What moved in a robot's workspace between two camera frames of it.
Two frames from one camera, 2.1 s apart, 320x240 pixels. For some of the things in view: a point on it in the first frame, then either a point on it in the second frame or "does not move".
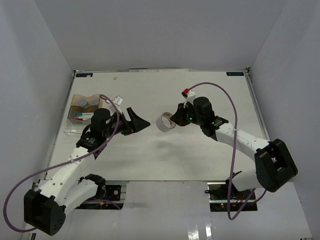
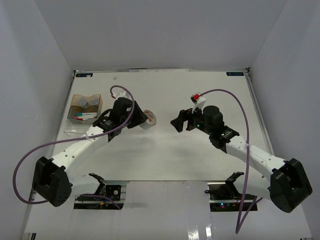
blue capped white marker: x=85 y=114 does not move
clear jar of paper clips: x=95 y=100 does not move
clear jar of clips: x=82 y=101 does not move
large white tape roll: x=164 y=122 -> x=151 y=120
